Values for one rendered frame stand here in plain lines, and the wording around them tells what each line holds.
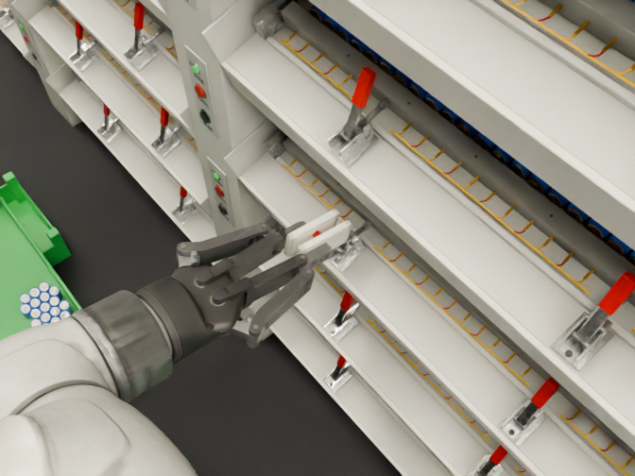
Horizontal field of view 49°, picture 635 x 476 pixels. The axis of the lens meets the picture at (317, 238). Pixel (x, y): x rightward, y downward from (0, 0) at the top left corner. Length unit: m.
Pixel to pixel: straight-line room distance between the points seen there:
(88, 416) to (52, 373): 0.08
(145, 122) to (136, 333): 0.68
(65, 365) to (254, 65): 0.36
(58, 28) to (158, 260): 0.48
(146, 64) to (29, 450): 0.70
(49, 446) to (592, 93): 0.38
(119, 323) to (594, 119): 0.40
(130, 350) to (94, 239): 0.91
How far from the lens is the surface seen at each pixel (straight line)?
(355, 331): 0.99
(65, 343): 0.60
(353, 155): 0.66
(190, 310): 0.63
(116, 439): 0.47
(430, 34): 0.49
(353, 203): 0.82
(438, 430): 0.95
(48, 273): 1.42
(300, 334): 1.20
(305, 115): 0.70
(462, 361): 0.77
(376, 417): 1.15
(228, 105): 0.81
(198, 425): 1.28
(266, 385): 1.29
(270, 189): 0.88
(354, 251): 0.81
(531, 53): 0.48
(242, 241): 0.72
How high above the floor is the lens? 1.20
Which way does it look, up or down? 57 degrees down
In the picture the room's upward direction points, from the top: straight up
